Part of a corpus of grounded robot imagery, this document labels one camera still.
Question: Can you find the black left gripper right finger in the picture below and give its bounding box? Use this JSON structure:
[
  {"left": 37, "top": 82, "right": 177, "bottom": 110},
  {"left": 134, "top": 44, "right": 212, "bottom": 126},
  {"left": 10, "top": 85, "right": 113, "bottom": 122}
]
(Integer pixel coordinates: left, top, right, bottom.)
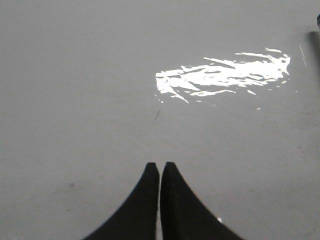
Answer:
[{"left": 160, "top": 162, "right": 241, "bottom": 240}]

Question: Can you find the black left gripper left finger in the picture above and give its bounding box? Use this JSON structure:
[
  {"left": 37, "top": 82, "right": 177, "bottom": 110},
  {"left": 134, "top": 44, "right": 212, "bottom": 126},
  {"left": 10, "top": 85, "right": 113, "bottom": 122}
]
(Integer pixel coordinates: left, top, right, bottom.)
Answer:
[{"left": 85, "top": 162, "right": 160, "bottom": 240}]

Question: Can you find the white whiteboard marker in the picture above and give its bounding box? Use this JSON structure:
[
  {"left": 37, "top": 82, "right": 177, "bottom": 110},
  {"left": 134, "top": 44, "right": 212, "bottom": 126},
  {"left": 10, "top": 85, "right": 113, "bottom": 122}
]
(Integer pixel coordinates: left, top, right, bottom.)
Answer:
[{"left": 316, "top": 14, "right": 320, "bottom": 28}]

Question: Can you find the white whiteboard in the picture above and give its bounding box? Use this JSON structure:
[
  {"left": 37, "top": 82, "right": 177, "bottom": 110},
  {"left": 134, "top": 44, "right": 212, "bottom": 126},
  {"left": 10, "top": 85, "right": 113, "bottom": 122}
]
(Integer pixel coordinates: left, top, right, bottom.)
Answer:
[{"left": 0, "top": 0, "right": 320, "bottom": 240}]

